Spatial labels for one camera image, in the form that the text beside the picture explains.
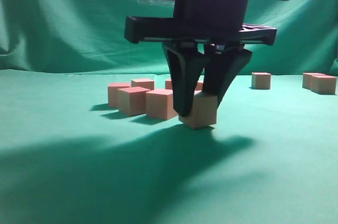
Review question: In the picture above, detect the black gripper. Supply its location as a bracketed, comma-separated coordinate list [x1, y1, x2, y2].
[124, 0, 277, 117]

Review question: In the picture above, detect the pink cube column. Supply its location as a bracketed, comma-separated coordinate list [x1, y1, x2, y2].
[131, 78, 155, 90]
[195, 80, 203, 91]
[117, 87, 149, 116]
[179, 90, 218, 129]
[251, 72, 271, 90]
[165, 78, 173, 90]
[107, 82, 131, 107]
[302, 72, 325, 90]
[310, 75, 337, 95]
[146, 89, 177, 120]

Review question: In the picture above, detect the green cloth backdrop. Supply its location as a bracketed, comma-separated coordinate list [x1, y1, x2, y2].
[1, 0, 337, 75]

